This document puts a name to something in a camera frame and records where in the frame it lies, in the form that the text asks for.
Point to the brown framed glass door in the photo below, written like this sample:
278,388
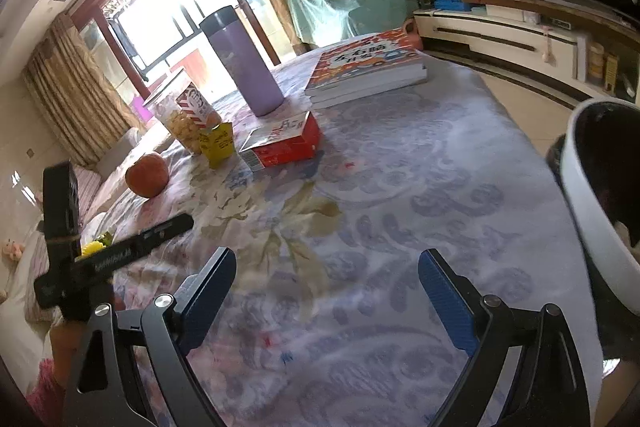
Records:
150,2

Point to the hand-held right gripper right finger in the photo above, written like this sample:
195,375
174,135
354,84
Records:
445,307

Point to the white television cabinet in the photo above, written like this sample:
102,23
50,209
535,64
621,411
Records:
500,34

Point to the purple thermos cup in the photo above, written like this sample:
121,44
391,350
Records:
250,67

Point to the person's left hand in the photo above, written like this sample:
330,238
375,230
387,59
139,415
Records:
65,352

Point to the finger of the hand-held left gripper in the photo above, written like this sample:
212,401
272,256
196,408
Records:
167,228

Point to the teal dust cover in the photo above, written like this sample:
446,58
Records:
340,2

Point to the round tin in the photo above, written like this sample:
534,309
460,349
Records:
596,62

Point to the white edged book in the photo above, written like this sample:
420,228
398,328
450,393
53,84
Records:
370,94

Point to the red cover picture book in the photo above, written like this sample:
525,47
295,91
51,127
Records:
365,57

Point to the beige sofa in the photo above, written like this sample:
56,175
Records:
15,292

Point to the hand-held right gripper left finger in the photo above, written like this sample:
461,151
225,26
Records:
210,302

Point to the orange round fruit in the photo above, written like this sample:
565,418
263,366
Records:
147,174

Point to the yellow packet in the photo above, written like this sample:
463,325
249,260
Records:
217,147

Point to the striped clear snack cup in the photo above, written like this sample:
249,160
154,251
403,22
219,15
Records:
182,122

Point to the pink toy kettle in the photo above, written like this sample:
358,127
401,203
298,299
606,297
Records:
413,36

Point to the pink plush doll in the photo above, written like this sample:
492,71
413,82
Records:
12,248

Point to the blue toy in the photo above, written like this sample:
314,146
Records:
452,2

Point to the white bin with black liner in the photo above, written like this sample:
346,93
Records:
585,187

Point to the wooden tower toy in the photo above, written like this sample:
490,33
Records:
612,74

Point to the red cardboard box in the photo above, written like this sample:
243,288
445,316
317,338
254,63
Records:
285,152

